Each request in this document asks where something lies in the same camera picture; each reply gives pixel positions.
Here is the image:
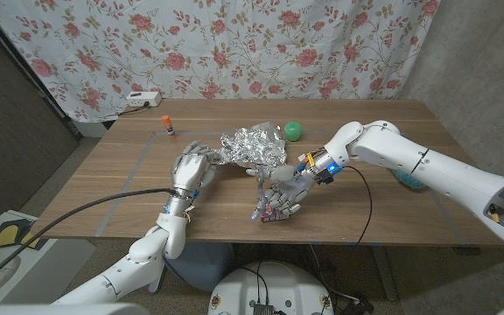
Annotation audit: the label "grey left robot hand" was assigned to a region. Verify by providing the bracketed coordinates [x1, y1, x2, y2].
[171, 139, 222, 201]

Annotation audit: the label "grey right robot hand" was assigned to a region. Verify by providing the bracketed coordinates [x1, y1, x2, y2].
[245, 164, 319, 222]

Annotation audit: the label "grey scissors with orange handles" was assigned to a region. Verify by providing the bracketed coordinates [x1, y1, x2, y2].
[255, 168, 271, 218]

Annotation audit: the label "aluminum foil sheet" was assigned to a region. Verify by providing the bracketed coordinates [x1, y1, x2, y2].
[219, 122, 288, 172]

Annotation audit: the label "purple box of matches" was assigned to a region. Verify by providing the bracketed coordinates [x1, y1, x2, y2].
[260, 203, 293, 224]

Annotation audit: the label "glue stick with orange cap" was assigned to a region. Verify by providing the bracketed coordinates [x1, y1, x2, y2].
[161, 115, 178, 140]

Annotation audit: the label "green toy apple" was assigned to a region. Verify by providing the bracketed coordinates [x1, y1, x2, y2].
[283, 121, 304, 143]

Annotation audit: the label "white power strip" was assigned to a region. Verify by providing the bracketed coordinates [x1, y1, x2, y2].
[125, 90, 163, 109]

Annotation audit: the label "blue-grey stool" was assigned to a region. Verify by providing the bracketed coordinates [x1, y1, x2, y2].
[164, 241, 235, 293]

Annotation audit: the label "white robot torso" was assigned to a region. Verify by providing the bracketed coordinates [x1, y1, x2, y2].
[207, 261, 335, 315]

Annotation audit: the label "white table leg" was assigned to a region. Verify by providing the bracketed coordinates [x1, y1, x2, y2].
[148, 270, 168, 293]

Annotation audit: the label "teal yarn skein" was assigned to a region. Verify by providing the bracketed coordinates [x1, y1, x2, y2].
[391, 168, 427, 190]

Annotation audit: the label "floral print backdrop cloth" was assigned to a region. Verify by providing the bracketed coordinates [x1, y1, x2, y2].
[0, 0, 441, 123]

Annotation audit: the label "grey table leg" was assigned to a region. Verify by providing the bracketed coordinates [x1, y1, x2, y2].
[369, 245, 398, 302]

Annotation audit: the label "white floor board yellow marks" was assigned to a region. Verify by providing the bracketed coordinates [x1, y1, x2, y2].
[0, 209, 98, 305]

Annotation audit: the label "white sneaker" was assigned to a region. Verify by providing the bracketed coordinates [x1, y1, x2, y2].
[0, 255, 22, 292]

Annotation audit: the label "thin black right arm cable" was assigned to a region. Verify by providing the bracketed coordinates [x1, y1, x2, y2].
[343, 164, 374, 246]

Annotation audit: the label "black power strip cord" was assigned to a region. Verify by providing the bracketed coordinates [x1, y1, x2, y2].
[117, 101, 151, 117]

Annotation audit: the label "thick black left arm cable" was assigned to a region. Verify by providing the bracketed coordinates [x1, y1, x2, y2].
[0, 186, 179, 298]

